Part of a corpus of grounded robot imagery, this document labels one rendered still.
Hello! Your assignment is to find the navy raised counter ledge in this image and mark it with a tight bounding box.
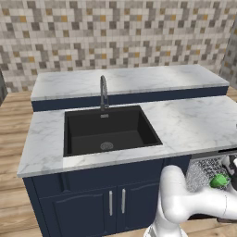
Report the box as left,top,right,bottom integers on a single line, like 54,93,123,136
31,85,230,113

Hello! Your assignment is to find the navy cupboard door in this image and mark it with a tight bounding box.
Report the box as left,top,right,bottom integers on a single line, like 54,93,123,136
39,186,118,237
116,180,165,233

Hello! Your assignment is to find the dishwasher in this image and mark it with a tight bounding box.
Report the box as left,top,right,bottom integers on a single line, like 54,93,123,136
184,148,237,225

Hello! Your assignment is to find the black sink basin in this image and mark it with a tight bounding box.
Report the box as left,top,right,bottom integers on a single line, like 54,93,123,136
63,105,164,158

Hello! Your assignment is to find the grey sink tap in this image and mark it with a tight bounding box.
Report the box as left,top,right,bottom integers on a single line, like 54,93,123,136
99,74,110,112

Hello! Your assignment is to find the navy false drawer front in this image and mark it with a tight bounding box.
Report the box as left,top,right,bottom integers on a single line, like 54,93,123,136
31,158,165,199

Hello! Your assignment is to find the green round object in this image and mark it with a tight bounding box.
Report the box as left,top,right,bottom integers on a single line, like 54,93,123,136
209,173,231,190

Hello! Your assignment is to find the dark grey appliance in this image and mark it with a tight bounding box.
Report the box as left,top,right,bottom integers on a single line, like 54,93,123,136
0,69,9,106

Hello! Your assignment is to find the silver cupboard door handle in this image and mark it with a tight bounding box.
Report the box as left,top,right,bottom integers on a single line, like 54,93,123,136
121,188,127,215
108,190,114,217

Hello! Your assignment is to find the grey wire dishwasher rack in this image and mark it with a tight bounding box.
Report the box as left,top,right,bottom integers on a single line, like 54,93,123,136
184,156,237,194

